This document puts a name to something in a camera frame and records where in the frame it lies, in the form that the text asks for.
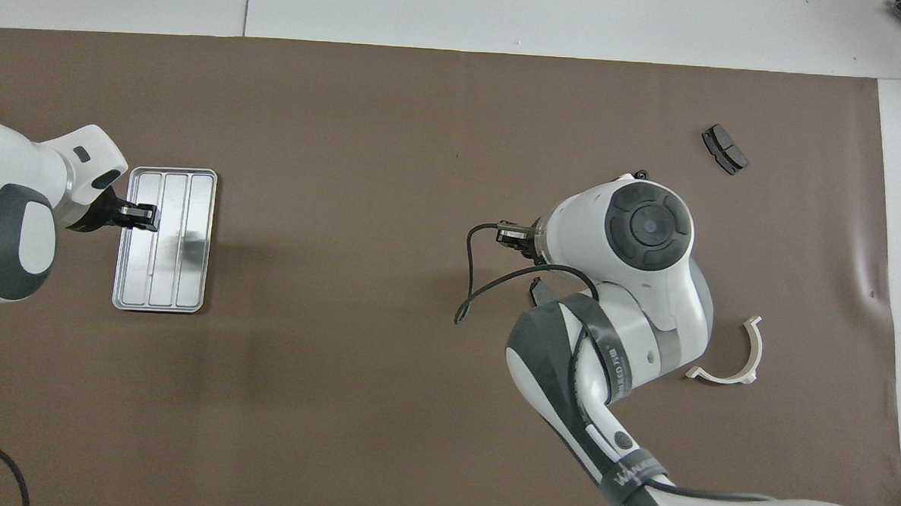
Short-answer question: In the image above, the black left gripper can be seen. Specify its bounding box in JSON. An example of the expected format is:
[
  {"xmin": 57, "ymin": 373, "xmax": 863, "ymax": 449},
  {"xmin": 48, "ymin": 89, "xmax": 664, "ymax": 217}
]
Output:
[{"xmin": 68, "ymin": 188, "xmax": 162, "ymax": 235}]

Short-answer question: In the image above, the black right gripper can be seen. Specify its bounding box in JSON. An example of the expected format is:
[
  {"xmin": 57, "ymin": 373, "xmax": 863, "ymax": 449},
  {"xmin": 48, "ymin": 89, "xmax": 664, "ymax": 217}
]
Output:
[{"xmin": 494, "ymin": 221, "xmax": 544, "ymax": 261}]

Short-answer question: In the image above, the silver metal tray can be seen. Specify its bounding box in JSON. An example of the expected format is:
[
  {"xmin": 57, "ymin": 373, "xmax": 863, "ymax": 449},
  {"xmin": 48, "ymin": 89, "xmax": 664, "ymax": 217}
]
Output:
[{"xmin": 111, "ymin": 165, "xmax": 218, "ymax": 315}]

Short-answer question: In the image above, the brown table mat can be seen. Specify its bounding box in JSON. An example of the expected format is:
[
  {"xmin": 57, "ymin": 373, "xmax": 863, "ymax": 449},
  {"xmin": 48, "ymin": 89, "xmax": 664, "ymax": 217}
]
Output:
[{"xmin": 0, "ymin": 27, "xmax": 901, "ymax": 506}]

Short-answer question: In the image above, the grey wide brake pad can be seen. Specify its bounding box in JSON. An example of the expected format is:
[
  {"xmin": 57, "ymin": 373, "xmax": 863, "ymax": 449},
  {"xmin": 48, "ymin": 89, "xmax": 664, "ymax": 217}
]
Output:
[{"xmin": 700, "ymin": 123, "xmax": 751, "ymax": 176}]

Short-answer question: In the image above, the white half-ring clamp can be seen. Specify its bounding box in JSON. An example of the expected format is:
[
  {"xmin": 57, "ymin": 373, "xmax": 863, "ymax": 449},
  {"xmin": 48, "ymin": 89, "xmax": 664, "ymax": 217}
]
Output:
[{"xmin": 684, "ymin": 313, "xmax": 765, "ymax": 387}]

